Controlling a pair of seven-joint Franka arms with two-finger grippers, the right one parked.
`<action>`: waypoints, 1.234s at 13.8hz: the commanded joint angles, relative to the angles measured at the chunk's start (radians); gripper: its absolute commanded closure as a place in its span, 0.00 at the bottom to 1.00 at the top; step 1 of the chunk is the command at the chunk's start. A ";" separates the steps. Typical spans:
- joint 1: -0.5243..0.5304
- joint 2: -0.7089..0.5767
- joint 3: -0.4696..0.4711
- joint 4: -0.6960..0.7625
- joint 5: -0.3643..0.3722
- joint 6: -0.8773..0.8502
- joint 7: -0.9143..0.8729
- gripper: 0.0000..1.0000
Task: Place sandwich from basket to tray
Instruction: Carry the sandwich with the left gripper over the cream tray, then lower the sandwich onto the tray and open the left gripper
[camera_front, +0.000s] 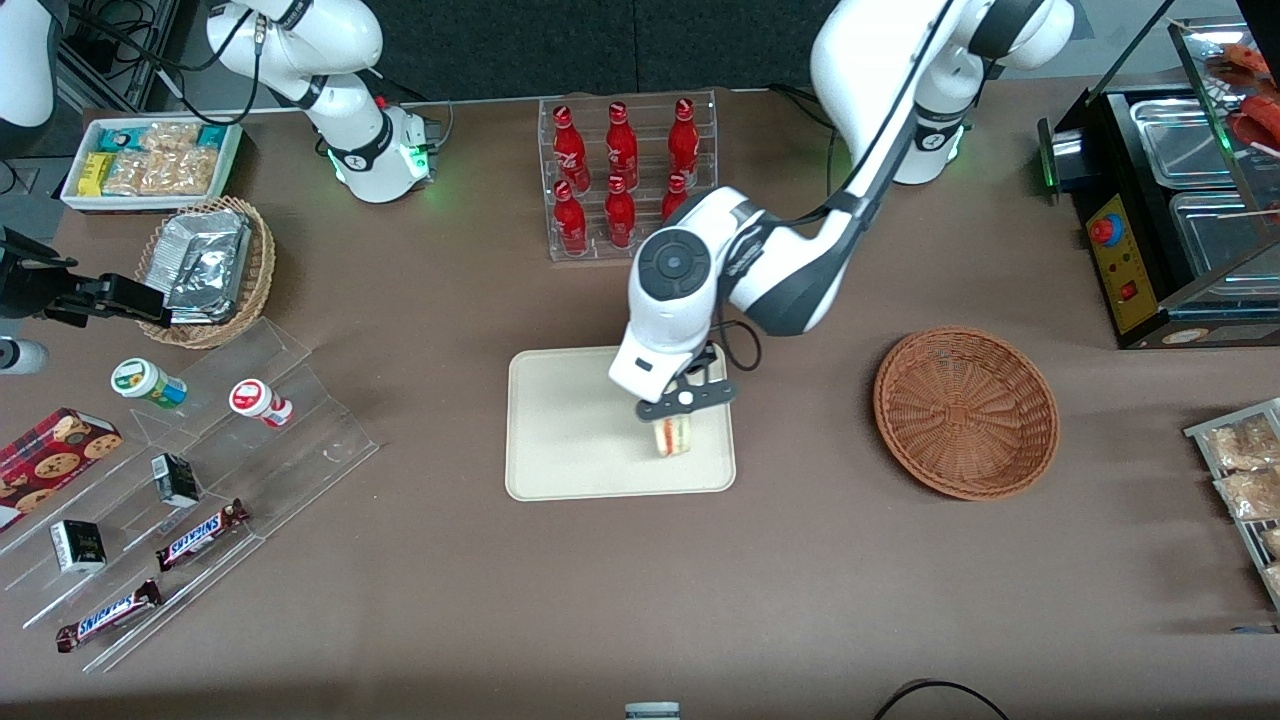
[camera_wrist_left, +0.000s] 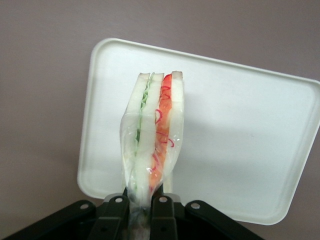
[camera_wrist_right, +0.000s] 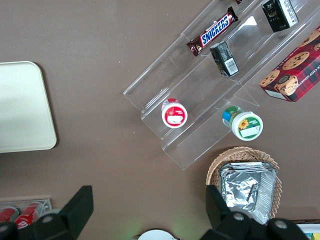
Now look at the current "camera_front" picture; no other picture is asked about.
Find steel warmer pan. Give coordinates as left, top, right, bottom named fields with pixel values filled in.
left=1168, top=190, right=1280, bottom=279
left=1128, top=98, right=1236, bottom=189

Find black looped floor cable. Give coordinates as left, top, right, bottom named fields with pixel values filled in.
left=870, top=679, right=1011, bottom=720

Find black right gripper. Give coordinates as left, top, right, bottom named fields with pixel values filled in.
left=0, top=228, right=171, bottom=326

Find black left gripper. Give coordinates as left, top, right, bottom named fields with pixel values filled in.
left=637, top=345, right=738, bottom=421

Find triangular sandwich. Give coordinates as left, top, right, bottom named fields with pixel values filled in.
left=650, top=415, right=693, bottom=458

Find brown wicker basket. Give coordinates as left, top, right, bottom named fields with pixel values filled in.
left=873, top=326, right=1061, bottom=501

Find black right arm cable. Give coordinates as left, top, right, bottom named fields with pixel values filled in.
left=60, top=0, right=266, bottom=127

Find white rectangular snack tray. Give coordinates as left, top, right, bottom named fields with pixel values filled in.
left=60, top=115, right=244, bottom=213

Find tray of wrapped pastries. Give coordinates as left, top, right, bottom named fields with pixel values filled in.
left=1185, top=398, right=1280, bottom=611

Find light wicker basket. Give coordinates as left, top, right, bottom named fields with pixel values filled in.
left=135, top=196, right=277, bottom=350

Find clear acrylic stepped display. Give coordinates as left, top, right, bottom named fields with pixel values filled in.
left=0, top=318, right=381, bottom=673

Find dark fabric partition panel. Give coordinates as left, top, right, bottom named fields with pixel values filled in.
left=365, top=0, right=637, bottom=103
left=636, top=0, right=851, bottom=93

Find green lid snack cup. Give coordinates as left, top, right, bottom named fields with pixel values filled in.
left=110, top=357, right=189, bottom=411

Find red lid snack cup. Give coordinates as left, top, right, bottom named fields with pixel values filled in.
left=228, top=378, right=294, bottom=429

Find silver foil pack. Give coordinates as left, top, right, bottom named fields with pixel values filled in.
left=165, top=240, right=253, bottom=324
left=158, top=210, right=249, bottom=276

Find red plaid cookie box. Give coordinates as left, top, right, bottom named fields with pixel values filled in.
left=0, top=407, right=123, bottom=532

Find Snickers chocolate bar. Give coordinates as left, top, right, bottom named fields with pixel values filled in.
left=55, top=578, right=163, bottom=653
left=155, top=498, right=251, bottom=573

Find black left base cables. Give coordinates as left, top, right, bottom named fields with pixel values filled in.
left=768, top=84, right=836, bottom=131

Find beige plastic tray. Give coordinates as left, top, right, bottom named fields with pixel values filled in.
left=505, top=341, right=738, bottom=502

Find red fried food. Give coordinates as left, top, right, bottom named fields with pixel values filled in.
left=1212, top=42, right=1280, bottom=153

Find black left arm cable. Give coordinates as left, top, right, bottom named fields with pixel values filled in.
left=712, top=0, right=951, bottom=373

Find clear acrylic bottle rack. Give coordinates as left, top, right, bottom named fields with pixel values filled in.
left=538, top=88, right=719, bottom=263

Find black food warmer cabinet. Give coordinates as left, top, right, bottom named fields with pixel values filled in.
left=1037, top=15, right=1280, bottom=351

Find small black carton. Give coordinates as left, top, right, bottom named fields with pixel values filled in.
left=50, top=518, right=108, bottom=574
left=150, top=452, right=201, bottom=508

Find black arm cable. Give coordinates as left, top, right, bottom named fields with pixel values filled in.
left=712, top=0, right=951, bottom=373
left=60, top=0, right=266, bottom=127

